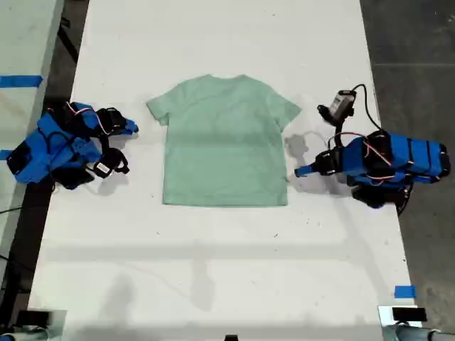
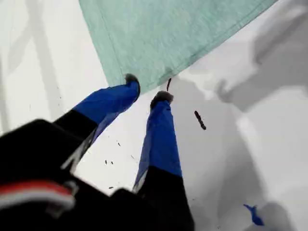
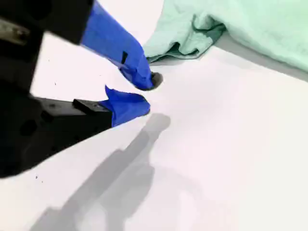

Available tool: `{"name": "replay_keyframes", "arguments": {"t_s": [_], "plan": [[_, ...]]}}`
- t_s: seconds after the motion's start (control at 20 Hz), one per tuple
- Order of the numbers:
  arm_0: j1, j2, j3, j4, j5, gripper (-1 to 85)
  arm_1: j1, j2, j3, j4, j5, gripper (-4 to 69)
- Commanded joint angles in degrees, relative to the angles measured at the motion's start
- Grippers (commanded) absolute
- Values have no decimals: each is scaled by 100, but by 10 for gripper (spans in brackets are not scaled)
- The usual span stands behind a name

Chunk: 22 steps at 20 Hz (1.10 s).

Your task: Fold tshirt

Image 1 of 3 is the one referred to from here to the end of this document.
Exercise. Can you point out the black camera stalk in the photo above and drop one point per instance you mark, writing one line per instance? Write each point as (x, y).
(339, 131)
(105, 145)

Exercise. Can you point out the square blue tape piece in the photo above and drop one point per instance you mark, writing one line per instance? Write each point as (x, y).
(405, 292)

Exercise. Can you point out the pale green T-shirt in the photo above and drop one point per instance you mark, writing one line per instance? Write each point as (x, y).
(224, 142)

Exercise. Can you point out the long blue tape strip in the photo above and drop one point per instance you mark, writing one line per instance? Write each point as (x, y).
(21, 81)

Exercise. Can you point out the grey pipe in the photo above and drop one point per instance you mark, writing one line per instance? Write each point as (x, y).
(412, 334)
(21, 335)

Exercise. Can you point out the short blue tape strip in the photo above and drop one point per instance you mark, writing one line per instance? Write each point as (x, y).
(5, 155)

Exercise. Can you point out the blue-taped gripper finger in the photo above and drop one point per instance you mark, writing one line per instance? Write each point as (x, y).
(130, 127)
(305, 170)

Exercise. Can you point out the small black box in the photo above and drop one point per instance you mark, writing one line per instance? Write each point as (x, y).
(409, 314)
(33, 317)

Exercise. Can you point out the black camera box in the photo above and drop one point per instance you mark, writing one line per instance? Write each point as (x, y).
(106, 167)
(343, 103)

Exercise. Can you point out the pale grey side table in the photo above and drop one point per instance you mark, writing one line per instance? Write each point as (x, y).
(21, 35)

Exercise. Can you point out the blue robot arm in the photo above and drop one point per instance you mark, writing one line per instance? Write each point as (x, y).
(401, 156)
(53, 142)

